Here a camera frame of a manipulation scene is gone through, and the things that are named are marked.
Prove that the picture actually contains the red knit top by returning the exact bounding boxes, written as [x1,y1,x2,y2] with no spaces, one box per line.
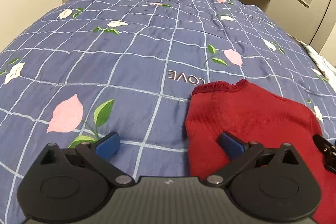
[185,79,336,224]

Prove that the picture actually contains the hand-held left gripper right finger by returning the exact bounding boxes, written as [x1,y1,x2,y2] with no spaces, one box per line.
[206,132,305,187]

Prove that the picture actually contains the blue checked floral quilt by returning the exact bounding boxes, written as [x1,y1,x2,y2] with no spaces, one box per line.
[0,0,336,216]

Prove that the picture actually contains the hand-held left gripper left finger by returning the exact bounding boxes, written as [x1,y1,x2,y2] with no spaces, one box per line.
[38,132,135,187]

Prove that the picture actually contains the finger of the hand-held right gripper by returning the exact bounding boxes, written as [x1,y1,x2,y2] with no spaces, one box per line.
[313,134,336,175]

